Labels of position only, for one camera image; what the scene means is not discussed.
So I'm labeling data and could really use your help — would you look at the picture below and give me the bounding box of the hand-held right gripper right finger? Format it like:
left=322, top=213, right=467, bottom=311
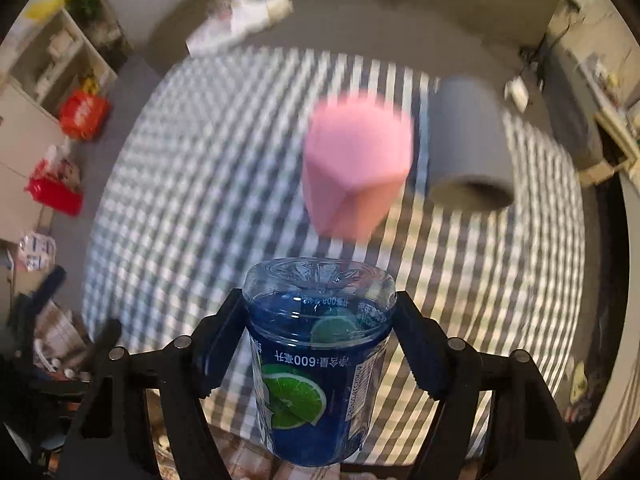
left=393, top=291, right=583, bottom=480

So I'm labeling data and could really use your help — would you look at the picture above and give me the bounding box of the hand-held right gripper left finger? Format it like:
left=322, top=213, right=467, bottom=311
left=59, top=287, right=247, bottom=480

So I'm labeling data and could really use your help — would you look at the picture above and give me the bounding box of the blue lime drink bottle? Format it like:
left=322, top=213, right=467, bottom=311
left=242, top=257, right=398, bottom=466

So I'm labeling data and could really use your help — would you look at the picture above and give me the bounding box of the pink faceted cup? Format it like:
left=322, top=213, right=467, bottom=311
left=302, top=94, right=415, bottom=239

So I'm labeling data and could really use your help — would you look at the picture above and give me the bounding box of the grey cylindrical cup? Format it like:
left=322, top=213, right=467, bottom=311
left=429, top=76, right=516, bottom=212

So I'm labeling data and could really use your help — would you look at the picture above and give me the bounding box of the checkered blanket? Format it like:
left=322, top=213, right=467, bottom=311
left=80, top=46, right=587, bottom=465

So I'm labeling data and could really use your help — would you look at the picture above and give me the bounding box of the white tissue packet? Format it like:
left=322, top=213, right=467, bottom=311
left=16, top=230, right=57, bottom=273

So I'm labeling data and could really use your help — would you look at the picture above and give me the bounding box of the red plastic bag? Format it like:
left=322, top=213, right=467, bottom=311
left=25, top=145, right=84, bottom=217

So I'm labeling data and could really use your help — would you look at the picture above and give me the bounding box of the orange snack bag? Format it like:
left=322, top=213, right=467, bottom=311
left=59, top=89, right=111, bottom=141

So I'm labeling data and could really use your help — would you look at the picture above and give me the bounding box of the white power adapter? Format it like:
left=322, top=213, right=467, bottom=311
left=504, top=77, right=531, bottom=113

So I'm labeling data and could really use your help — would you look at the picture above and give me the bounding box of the white shelf unit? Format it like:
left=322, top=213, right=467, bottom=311
left=0, top=7, right=121, bottom=181

